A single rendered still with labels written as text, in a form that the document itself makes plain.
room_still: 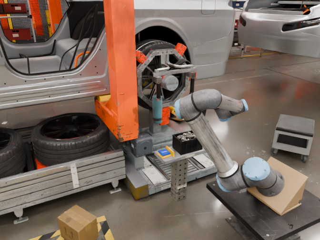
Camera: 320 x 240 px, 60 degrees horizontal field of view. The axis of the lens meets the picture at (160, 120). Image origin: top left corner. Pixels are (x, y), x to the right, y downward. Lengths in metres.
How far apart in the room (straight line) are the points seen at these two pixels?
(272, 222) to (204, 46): 1.79
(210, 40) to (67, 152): 1.76
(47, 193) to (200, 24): 2.04
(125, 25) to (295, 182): 1.50
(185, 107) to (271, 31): 3.25
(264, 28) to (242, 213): 3.38
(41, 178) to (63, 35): 2.39
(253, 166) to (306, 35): 2.98
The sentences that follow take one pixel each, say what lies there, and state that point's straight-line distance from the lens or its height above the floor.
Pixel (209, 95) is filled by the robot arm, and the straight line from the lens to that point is 1.58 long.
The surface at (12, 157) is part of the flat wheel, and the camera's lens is 2.39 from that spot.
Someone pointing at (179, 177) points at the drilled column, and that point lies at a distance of 2.27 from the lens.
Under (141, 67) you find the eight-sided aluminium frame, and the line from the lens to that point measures 2.46.
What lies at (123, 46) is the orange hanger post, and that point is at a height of 1.24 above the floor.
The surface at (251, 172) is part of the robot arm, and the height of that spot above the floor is 0.57.
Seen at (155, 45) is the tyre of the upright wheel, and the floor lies 1.15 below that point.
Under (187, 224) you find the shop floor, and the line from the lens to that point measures 2.23.
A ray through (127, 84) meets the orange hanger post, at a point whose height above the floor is 0.98.
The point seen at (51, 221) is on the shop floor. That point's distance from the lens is 2.38.
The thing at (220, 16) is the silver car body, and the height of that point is 1.37.
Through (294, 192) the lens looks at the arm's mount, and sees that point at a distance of 1.99.
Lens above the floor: 1.56
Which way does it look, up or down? 24 degrees down
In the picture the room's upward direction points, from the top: straight up
